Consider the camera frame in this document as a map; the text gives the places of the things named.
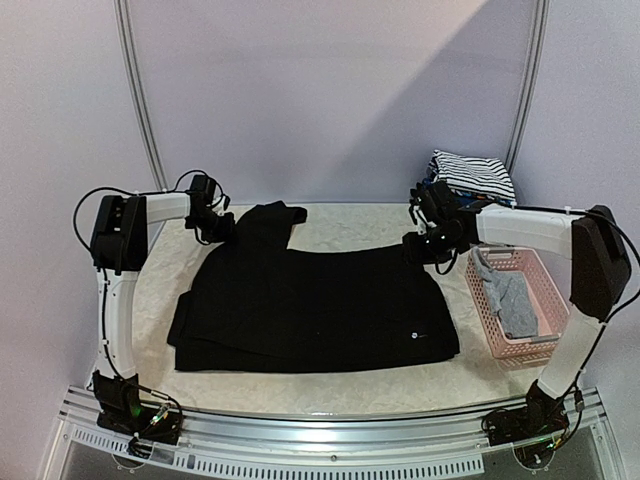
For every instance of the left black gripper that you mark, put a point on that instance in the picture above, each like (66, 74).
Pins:
(224, 234)

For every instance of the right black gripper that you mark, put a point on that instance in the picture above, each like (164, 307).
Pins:
(415, 245)

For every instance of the black white striped shirt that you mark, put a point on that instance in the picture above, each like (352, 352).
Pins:
(446, 163)

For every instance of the black garment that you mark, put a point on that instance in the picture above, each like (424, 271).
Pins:
(257, 305)

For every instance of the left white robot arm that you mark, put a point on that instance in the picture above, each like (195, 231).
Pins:
(119, 248)

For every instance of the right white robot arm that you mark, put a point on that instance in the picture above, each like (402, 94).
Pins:
(601, 256)

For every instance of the pink plastic laundry basket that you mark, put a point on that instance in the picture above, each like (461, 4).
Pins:
(549, 306)

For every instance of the blue orange patterned shorts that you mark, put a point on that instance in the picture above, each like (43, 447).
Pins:
(483, 188)

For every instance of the grey garment in basket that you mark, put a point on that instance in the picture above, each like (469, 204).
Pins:
(508, 298)

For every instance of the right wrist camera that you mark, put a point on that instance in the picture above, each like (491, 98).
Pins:
(415, 211)

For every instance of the left aluminium corner post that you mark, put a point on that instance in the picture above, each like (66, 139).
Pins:
(124, 25)

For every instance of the aluminium corner post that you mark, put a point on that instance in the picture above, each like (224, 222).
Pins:
(528, 85)
(124, 25)

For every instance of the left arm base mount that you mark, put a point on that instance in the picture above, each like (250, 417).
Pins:
(127, 407)

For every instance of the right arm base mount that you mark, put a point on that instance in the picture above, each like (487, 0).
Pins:
(542, 415)

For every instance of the aluminium front rail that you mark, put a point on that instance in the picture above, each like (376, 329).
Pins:
(449, 444)

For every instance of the right aluminium corner post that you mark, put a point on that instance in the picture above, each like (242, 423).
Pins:
(528, 85)

